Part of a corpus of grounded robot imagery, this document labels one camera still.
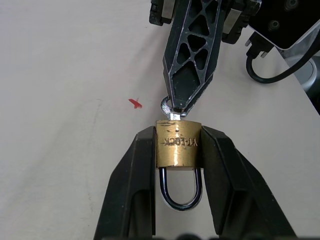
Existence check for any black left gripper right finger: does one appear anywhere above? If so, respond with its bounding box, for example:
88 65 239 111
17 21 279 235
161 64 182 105
199 125 299 240

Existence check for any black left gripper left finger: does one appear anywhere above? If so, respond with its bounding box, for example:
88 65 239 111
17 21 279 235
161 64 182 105
93 125 157 240

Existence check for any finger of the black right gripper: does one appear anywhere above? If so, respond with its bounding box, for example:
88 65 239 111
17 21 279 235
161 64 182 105
184 74 214 113
162 0 223 113

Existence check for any silver key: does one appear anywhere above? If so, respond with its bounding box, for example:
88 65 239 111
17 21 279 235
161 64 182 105
159 96 188 122

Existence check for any brass padlock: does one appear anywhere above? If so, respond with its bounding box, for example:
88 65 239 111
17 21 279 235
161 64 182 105
155 119 203 212

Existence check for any red mark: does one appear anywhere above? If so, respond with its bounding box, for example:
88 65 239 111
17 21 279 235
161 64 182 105
128 97 144 110

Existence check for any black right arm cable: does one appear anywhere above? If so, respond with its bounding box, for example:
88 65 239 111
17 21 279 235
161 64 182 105
245 32 320 85

